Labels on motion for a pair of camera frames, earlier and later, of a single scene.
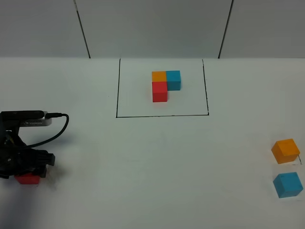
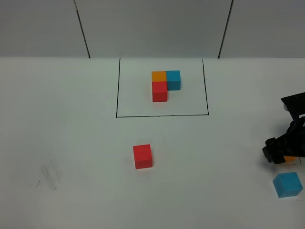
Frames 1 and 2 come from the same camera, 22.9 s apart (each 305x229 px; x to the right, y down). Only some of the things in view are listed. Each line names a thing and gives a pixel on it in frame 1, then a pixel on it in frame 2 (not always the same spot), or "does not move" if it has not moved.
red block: [29, 179] to [143, 156]
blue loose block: [287, 184] does not move
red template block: [159, 91] does not move
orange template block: [158, 76] does not move
